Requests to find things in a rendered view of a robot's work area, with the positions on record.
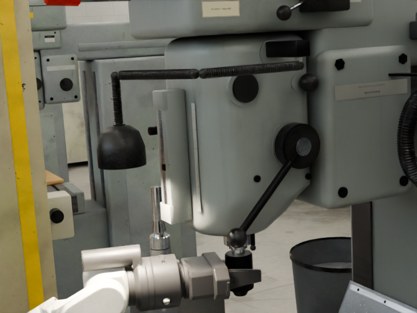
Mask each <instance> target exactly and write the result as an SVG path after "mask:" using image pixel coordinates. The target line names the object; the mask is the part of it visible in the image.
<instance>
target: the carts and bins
mask: <svg viewBox="0 0 417 313"><path fill-rule="evenodd" d="M289 252H290V254H291V256H290V259H291V260H292V270H293V276H294V288H295V299H296V306H297V313H338V312H339V309H340V307H341V304H342V301H343V299H344V295H345V293H346V290H347V288H348V284H349V282H350V280H351V281H352V258H351V237H325V238H316V239H312V240H307V241H304V242H301V243H298V244H296V245H295V246H293V247H292V248H291V249H290V251H289Z"/></svg>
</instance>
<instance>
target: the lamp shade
mask: <svg viewBox="0 0 417 313"><path fill-rule="evenodd" d="M96 150H97V164H98V168H99V169H102V170H125V169H131V168H138V167H141V166H144V165H146V150H145V144H144V142H143V139H142V137H141V134H140V131H139V130H137V129H136V128H134V127H132V126H131V125H126V124H124V123H123V124H113V125H111V126H108V128H106V129H105V130H104V131H103V132H101V133H100V136H99V141H98V144H97V149H96Z"/></svg>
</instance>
